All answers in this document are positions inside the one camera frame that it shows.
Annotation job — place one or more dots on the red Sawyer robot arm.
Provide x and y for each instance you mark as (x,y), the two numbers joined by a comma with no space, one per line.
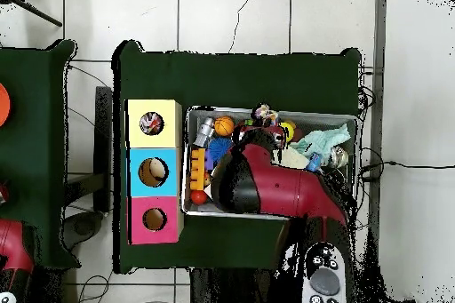
(284,189)

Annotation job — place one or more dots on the shallow mesh bin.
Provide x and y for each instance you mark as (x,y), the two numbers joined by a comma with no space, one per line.
(193,118)

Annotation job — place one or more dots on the wooden box with three holes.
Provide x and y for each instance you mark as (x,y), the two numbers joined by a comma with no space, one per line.
(170,107)

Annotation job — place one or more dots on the plain yellow ball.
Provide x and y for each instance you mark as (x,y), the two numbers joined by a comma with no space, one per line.
(288,130)

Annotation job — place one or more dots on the cream waffle cloth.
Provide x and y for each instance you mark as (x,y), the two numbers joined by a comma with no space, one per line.
(291,159)

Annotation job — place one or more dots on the mint waffle cloth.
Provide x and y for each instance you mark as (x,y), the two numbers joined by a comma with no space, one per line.
(320,139)

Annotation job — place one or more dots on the small orange basketball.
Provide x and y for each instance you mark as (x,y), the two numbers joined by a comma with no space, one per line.
(224,126)

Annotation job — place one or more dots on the blue spiky ball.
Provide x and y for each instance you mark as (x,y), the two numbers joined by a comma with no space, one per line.
(218,148)

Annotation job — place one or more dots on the dark green table cloth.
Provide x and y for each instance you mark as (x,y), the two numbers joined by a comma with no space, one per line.
(35,121)
(249,79)

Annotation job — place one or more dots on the orange building block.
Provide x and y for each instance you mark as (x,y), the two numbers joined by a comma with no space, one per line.
(196,169)

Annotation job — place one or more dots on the black rod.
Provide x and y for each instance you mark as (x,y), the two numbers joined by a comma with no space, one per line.
(35,11)

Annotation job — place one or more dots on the orange disc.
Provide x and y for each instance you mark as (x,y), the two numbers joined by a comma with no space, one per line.
(3,105)

